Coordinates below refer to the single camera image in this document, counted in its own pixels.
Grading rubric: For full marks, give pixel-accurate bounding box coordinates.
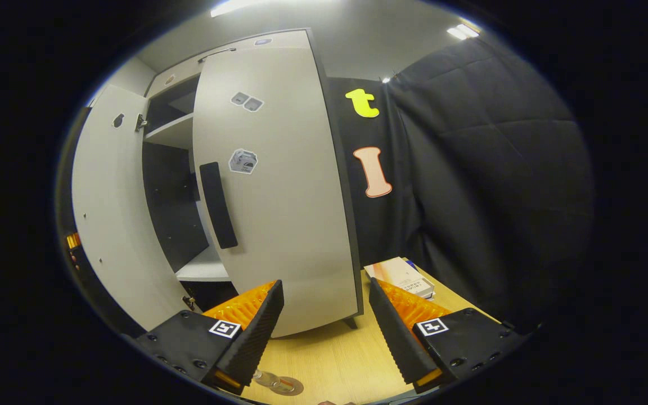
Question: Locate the white cabinet door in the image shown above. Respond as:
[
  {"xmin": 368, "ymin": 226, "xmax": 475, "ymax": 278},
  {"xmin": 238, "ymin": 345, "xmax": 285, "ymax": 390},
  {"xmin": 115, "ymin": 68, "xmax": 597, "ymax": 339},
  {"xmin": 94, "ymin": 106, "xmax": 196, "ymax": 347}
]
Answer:
[
  {"xmin": 71, "ymin": 84, "xmax": 196, "ymax": 332},
  {"xmin": 192, "ymin": 31, "xmax": 361, "ymax": 338}
]

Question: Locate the black right door handle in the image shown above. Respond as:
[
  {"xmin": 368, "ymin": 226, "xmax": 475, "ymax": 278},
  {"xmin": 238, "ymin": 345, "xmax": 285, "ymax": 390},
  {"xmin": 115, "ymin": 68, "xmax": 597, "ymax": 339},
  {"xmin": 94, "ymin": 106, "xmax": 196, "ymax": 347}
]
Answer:
[{"xmin": 199, "ymin": 161, "xmax": 239, "ymax": 250}]

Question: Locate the long ceiling light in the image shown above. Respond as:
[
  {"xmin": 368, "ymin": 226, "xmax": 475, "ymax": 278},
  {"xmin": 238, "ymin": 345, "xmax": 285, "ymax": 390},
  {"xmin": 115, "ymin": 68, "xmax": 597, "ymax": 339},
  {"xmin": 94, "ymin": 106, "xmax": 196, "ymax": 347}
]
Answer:
[{"xmin": 210, "ymin": 0, "xmax": 285, "ymax": 17}]

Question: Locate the black backdrop cloth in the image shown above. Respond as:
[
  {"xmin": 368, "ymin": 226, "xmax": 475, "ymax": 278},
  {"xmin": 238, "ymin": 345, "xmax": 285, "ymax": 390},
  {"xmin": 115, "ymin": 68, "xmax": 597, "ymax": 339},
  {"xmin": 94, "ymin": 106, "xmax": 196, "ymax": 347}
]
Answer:
[{"xmin": 327, "ymin": 37, "xmax": 595, "ymax": 332}]

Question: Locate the clear plastic bottle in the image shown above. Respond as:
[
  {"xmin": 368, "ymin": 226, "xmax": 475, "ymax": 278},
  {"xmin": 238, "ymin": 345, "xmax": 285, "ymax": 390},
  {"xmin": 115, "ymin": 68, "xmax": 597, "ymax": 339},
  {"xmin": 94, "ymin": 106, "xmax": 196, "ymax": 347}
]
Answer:
[{"xmin": 253, "ymin": 368, "xmax": 296, "ymax": 394}]

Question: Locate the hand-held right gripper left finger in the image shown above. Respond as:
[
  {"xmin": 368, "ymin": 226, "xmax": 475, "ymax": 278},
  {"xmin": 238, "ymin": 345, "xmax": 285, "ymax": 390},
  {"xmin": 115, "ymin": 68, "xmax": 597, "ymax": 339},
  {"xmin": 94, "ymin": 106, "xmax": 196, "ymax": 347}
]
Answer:
[{"xmin": 134, "ymin": 279, "xmax": 285, "ymax": 395}]

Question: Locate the beige book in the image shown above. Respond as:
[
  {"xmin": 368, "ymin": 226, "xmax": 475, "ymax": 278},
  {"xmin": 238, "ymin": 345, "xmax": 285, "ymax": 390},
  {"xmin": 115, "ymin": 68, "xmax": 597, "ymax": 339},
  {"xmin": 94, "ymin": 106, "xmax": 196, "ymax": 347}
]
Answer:
[{"xmin": 364, "ymin": 257, "xmax": 436, "ymax": 299}]

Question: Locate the white cabinet shelf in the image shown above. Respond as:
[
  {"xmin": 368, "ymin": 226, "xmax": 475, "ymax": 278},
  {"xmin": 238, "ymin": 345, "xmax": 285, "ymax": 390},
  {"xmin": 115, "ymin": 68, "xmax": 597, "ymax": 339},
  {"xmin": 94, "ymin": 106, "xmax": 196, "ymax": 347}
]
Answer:
[{"xmin": 143, "ymin": 112, "xmax": 195, "ymax": 150}]

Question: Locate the small ceiling light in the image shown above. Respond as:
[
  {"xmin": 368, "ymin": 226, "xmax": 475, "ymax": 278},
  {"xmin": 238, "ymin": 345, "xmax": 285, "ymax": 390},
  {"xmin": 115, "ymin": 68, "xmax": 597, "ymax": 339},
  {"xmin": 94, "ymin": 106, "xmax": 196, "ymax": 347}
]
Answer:
[{"xmin": 447, "ymin": 24, "xmax": 480, "ymax": 40}]

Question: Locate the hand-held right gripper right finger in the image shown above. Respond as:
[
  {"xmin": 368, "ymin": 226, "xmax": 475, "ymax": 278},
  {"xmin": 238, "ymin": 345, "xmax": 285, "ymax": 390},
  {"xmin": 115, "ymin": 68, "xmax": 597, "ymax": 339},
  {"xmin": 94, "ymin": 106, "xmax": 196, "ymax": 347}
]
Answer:
[{"xmin": 369, "ymin": 277, "xmax": 527, "ymax": 394}]

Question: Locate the white and grey cabinet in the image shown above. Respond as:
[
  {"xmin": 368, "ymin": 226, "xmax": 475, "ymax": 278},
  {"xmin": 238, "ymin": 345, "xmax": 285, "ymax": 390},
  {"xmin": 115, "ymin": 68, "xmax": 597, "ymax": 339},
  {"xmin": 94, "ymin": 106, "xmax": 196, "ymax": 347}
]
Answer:
[{"xmin": 143, "ymin": 28, "xmax": 365, "ymax": 330}]

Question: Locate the metal drawer handle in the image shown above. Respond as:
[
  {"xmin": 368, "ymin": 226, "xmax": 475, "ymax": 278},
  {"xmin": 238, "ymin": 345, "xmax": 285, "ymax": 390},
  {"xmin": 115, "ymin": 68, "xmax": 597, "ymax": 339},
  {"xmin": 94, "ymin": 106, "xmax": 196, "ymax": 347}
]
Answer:
[{"xmin": 197, "ymin": 47, "xmax": 238, "ymax": 63}]

